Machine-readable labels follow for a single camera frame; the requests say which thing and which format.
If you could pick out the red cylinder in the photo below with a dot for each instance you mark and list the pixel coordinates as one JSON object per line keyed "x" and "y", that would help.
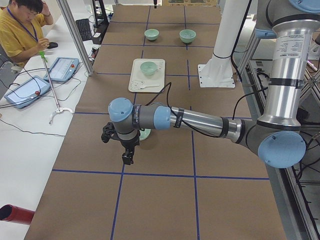
{"x": 16, "y": 214}

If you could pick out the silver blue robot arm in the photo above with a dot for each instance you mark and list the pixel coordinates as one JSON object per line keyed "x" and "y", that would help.
{"x": 274, "y": 137}

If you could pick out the aluminium frame post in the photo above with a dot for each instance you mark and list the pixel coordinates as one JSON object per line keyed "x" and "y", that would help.
{"x": 74, "y": 32}

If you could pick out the white camera pole base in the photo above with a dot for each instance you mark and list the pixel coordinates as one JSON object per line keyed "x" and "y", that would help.
{"x": 218, "y": 72}

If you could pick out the black keyboard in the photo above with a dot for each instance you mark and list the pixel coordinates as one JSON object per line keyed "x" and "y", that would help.
{"x": 84, "y": 28}

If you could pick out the blue teach pendant tablet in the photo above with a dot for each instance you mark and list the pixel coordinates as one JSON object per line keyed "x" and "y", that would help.
{"x": 63, "y": 69}

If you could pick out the cream bear tray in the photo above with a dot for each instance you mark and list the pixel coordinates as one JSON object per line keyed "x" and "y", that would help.
{"x": 137, "y": 78}

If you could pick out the black computer mouse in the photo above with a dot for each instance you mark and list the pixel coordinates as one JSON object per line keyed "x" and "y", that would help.
{"x": 52, "y": 45}

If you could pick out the green bowl on tray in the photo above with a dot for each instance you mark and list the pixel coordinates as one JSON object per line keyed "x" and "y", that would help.
{"x": 148, "y": 68}

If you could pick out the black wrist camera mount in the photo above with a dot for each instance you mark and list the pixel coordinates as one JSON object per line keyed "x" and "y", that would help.
{"x": 109, "y": 132}

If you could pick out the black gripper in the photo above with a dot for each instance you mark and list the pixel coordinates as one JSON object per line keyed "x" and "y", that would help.
{"x": 129, "y": 144}

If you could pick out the reacher grabber stick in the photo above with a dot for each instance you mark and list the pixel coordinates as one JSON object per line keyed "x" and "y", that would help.
{"x": 59, "y": 109}

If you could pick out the green bowl with ice cubes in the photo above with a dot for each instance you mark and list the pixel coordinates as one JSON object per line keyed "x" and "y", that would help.
{"x": 187, "y": 36}

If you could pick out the white plastic spoon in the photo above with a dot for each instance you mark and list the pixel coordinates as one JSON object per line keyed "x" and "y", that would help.
{"x": 149, "y": 86}

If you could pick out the man in yellow shirt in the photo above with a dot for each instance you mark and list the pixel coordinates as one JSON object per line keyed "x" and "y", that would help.
{"x": 21, "y": 34}

